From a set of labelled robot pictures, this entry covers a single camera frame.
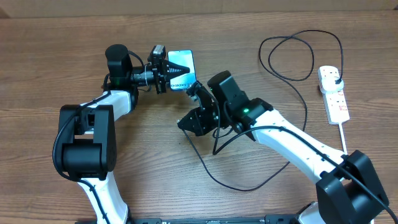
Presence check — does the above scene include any white power strip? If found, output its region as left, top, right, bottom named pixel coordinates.
left=317, top=65, right=350, bottom=124

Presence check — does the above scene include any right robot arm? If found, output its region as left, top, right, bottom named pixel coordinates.
left=177, top=70, right=397, bottom=224

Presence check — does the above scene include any black USB charging cable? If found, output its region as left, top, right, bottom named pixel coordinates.
left=176, top=29, right=345, bottom=192

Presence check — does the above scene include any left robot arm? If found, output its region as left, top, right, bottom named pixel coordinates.
left=52, top=44, right=191, bottom=223

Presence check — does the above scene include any Samsung Galaxy smartphone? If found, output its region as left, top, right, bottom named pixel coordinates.
left=167, top=50, right=197, bottom=91

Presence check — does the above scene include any white charger plug adapter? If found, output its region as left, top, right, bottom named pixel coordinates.
left=320, top=78, right=345, bottom=94

